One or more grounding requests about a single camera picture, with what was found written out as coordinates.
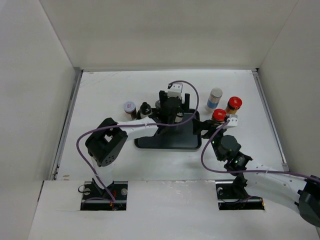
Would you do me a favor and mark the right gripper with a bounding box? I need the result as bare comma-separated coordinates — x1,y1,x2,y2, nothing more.
192,118,230,161

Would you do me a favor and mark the red-cap spice jar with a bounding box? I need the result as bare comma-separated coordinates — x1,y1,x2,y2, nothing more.
225,96,243,115
211,108,227,124

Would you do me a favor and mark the black-cap white bottle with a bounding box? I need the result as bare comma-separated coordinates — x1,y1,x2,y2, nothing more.
137,102,153,120

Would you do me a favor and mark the silver-cap shaker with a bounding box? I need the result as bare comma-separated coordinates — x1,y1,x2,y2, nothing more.
205,87,223,113
174,107,184,124

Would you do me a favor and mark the white-lid brown jar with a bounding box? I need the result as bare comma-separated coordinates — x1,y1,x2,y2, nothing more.
123,101,137,120

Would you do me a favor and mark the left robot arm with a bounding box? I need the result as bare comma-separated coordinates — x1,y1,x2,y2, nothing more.
85,90,194,200

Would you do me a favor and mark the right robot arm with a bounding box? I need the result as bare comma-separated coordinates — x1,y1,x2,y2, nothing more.
192,117,320,227

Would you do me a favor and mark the black plastic tray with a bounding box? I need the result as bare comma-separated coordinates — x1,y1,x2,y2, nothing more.
134,120,202,151

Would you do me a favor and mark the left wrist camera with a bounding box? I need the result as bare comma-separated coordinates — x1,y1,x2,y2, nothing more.
167,82,183,100

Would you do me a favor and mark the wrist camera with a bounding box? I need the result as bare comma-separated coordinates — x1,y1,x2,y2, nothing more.
224,114,238,129
167,82,183,100

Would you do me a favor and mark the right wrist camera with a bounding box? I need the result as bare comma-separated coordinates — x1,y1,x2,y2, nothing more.
224,114,238,129

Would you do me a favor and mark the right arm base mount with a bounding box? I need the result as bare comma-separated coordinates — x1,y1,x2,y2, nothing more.
215,174,265,211

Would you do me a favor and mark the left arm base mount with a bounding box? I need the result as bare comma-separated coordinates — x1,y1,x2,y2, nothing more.
78,179,129,211

